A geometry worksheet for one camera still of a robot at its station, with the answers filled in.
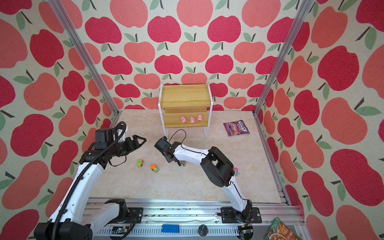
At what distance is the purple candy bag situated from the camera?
42.2 inches

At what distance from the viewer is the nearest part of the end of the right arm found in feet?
2.23

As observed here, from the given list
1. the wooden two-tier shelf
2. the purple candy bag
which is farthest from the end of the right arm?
the purple candy bag

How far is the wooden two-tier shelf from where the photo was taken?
815 mm

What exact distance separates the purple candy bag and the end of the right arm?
51cm
